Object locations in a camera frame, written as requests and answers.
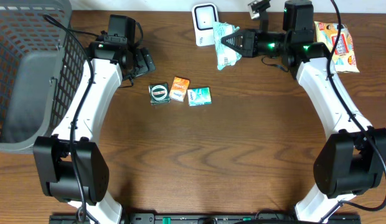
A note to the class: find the grey plastic mesh basket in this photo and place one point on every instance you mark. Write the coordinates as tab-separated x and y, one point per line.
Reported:
41	67

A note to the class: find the green wipes pack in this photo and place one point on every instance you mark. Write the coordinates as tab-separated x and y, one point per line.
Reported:
225	55

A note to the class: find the yellow white snack bag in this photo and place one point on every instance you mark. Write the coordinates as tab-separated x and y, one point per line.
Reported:
344	56

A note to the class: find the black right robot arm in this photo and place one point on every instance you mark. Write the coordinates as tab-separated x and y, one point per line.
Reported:
353	159

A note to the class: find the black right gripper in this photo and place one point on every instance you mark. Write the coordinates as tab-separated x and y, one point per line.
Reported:
245	46

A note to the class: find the orange snack packet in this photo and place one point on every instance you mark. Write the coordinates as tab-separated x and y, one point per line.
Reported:
179	89

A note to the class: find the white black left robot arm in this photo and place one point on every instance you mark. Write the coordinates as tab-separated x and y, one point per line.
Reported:
69	163

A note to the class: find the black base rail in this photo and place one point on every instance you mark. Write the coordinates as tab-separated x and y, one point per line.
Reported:
263	217

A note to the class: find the white barcode scanner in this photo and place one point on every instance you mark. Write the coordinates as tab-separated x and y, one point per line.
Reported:
203	16

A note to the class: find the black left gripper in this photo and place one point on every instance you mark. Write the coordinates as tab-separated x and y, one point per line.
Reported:
147	61

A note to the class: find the teal tissue packet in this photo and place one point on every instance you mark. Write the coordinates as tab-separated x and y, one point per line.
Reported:
199	96

